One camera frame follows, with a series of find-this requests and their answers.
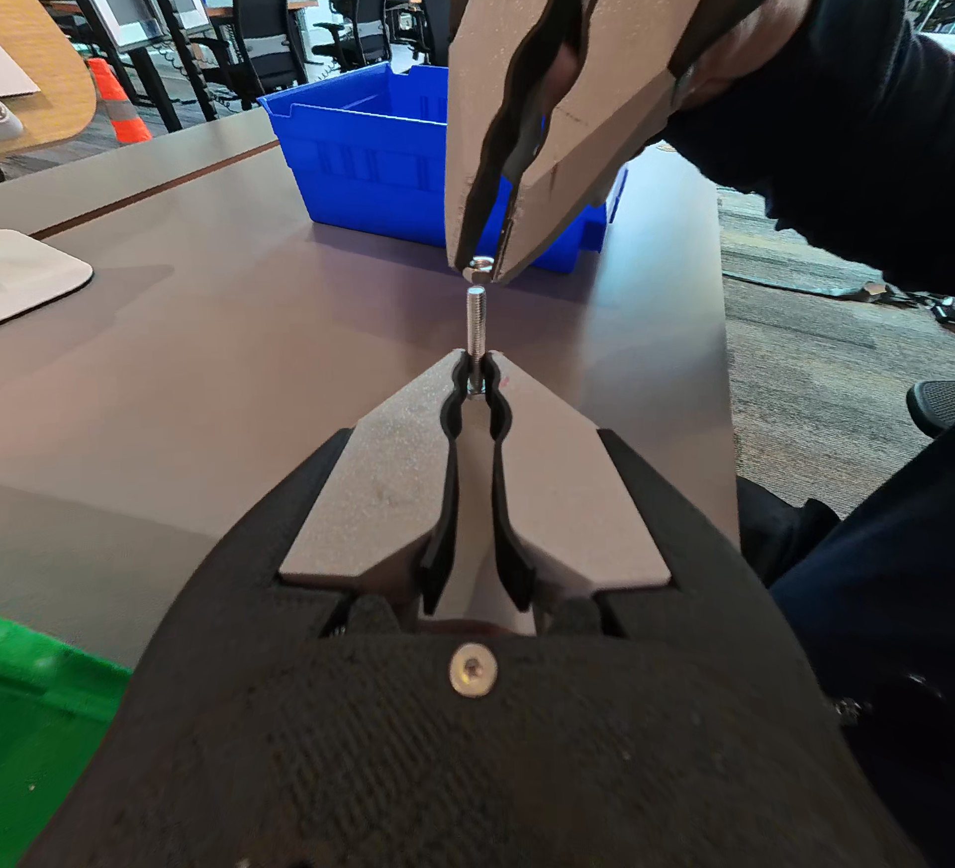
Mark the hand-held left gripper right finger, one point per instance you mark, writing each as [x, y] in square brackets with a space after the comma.
[574, 495]

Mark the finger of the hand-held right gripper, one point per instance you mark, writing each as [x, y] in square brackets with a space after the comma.
[492, 2]
[619, 92]

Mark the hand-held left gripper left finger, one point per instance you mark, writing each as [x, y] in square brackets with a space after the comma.
[358, 495]

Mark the silver metal bolt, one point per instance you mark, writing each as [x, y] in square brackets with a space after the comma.
[476, 323]

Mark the silver hex nut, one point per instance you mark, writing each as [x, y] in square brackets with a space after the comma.
[479, 269]

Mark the person's right forearm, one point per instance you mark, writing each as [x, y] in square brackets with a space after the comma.
[858, 137]

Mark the person's right hand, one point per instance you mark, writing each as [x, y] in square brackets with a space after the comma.
[776, 10]

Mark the blue plastic bin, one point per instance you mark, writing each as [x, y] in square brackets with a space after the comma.
[358, 152]

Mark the person's leg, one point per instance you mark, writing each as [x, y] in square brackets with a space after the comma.
[880, 622]

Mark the orange traffic cone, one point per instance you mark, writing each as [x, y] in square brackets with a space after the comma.
[121, 107]

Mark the white monitor base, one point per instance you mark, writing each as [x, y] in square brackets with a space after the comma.
[33, 275]

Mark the green plastic bin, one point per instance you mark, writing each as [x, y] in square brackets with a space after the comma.
[45, 734]

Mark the wooden rounded table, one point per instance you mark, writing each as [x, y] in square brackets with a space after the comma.
[52, 62]

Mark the white flat device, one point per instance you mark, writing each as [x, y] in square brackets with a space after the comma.
[15, 77]

